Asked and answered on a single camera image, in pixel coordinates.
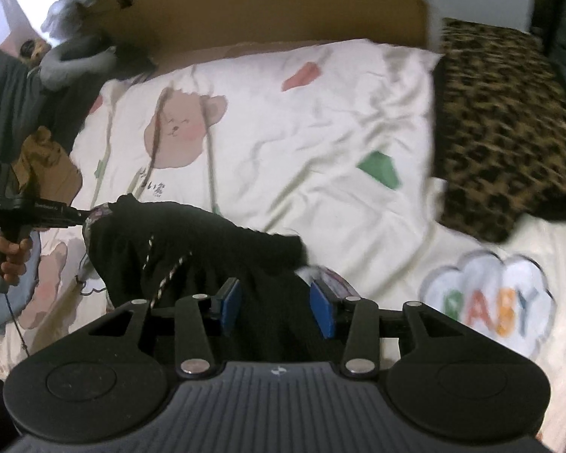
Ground person's left hand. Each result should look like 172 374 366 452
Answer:
0 235 32 287

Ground brown garment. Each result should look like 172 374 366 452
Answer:
12 126 82 206

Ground light blue jeans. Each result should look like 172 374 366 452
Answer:
0 231 42 334

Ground dark green pillow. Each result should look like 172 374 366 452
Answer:
0 50 101 163

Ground white bear print duvet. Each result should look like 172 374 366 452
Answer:
0 40 566 452

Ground small teddy bear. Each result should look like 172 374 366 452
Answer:
19 38 52 62

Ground grey plush toy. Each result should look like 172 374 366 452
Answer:
38 35 117 91

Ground leopard print garment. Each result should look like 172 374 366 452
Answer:
432 18 566 243

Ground brown cardboard sheet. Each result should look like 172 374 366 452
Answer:
82 0 435 74

